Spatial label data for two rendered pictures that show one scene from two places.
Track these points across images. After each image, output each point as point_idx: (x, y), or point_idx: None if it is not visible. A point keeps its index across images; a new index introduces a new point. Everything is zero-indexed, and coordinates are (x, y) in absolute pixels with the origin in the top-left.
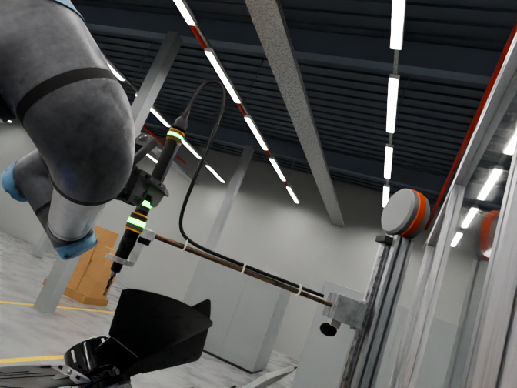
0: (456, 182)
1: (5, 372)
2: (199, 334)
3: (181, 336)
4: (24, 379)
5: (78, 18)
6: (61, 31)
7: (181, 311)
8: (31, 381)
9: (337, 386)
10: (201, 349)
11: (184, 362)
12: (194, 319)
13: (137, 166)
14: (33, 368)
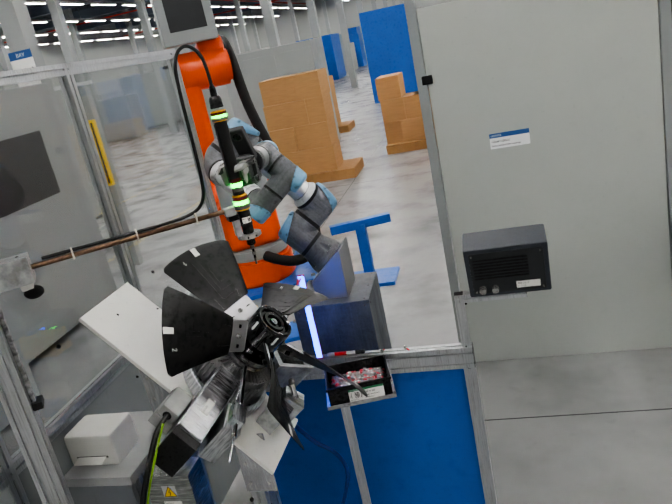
0: None
1: (290, 296)
2: (172, 336)
3: (187, 284)
4: (277, 297)
5: None
6: None
7: (188, 258)
8: (272, 297)
9: (10, 357)
10: (167, 361)
11: (187, 367)
12: (178, 266)
13: (238, 155)
14: (287, 307)
